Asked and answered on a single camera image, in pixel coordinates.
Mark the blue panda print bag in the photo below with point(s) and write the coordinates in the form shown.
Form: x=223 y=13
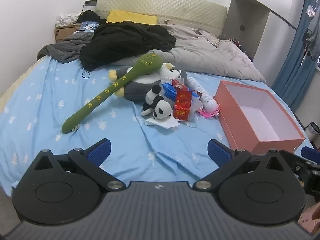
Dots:
x=88 y=26

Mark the small red snack packet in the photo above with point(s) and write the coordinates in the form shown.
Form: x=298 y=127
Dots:
x=178 y=83

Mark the black wall socket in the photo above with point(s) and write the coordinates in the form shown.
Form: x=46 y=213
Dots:
x=90 y=3

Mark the cream padded headboard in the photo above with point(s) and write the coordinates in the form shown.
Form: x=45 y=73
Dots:
x=175 y=7

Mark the panda plush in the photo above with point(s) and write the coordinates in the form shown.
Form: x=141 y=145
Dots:
x=162 y=108

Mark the blue snack packet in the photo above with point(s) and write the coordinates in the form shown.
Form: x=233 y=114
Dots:
x=196 y=95
x=168 y=90

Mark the black garment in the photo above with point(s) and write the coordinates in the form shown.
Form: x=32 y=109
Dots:
x=125 y=42

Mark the white face mask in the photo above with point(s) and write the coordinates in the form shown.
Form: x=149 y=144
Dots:
x=162 y=123

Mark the grey penguin plush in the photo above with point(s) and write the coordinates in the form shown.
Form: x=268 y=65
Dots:
x=140 y=87

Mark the dark hanging clothes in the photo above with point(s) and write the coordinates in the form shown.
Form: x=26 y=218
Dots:
x=312 y=40

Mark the small trash bin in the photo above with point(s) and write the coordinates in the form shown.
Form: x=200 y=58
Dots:
x=313 y=130

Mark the brown cardboard box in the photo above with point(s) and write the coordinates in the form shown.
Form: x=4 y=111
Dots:
x=63 y=33

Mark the white printed tube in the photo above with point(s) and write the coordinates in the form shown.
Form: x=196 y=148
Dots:
x=200 y=90

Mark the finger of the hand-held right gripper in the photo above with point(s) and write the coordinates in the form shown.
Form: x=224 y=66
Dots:
x=291 y=159
x=310 y=153

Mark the dark grey fleece blanket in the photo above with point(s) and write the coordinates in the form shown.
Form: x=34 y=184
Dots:
x=65 y=48

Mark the dark wall switch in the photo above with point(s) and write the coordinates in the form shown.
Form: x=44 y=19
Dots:
x=242 y=28

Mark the green plush stick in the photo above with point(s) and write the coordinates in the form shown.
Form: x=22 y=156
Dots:
x=100 y=97

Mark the pink cardboard box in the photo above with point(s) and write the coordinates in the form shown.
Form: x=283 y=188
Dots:
x=275 y=143

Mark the yellow pillow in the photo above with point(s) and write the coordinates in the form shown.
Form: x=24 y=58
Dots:
x=130 y=17

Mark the large red snack packet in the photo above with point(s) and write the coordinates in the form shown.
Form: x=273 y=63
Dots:
x=182 y=103

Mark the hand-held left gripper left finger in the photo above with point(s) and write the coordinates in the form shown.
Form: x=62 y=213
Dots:
x=100 y=152

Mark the bed with blue sheet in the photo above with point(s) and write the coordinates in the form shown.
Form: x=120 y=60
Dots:
x=45 y=100

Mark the blue curtain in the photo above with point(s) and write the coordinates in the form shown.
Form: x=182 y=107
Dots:
x=292 y=67

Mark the row of small colourful items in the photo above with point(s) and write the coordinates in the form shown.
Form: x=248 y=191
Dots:
x=236 y=43

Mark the black bag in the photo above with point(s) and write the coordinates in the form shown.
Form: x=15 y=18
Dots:
x=90 y=16

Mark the white crumpled clothes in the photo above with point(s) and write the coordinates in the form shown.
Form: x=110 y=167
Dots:
x=66 y=18

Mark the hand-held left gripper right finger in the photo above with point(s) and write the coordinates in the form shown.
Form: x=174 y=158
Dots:
x=218 y=152

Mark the light grey duvet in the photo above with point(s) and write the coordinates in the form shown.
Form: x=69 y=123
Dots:
x=205 y=55

